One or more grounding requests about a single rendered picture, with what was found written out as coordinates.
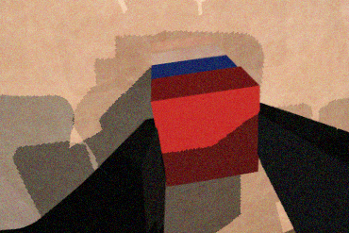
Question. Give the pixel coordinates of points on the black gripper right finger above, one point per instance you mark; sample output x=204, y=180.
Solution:
x=308, y=165

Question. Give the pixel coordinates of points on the blue block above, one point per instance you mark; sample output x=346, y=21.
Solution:
x=187, y=67

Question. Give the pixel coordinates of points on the red block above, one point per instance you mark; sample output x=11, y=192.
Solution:
x=207, y=124

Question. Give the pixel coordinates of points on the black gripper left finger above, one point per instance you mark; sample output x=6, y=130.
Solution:
x=127, y=194

